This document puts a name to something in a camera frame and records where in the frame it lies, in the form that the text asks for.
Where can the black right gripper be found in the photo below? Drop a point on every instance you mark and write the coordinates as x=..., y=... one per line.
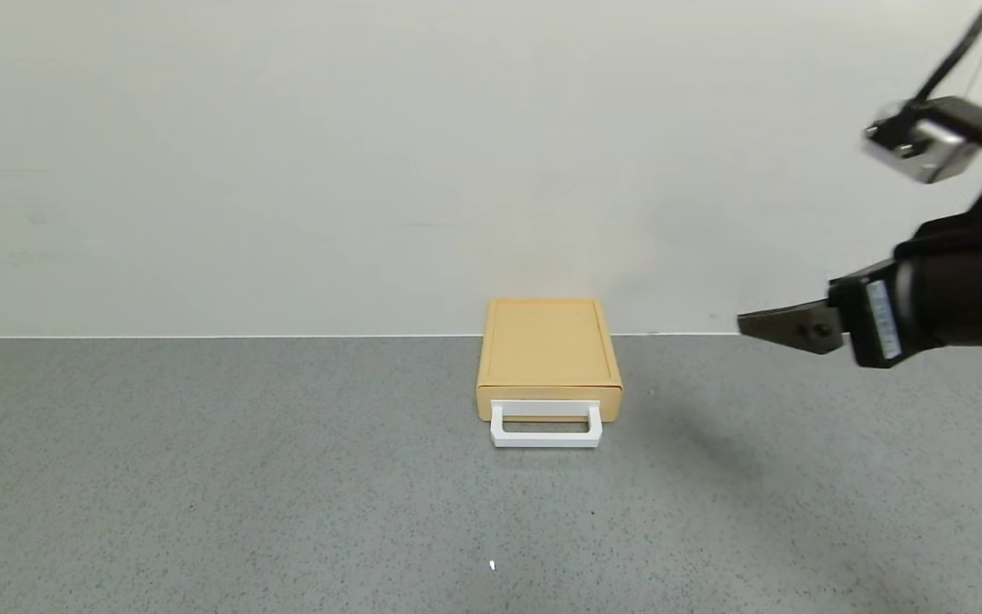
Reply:
x=875, y=322

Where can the yellow drawer cabinet shell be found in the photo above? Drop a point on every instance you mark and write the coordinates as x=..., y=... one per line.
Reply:
x=547, y=350

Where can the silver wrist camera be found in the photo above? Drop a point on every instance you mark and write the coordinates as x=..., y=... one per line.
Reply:
x=926, y=149

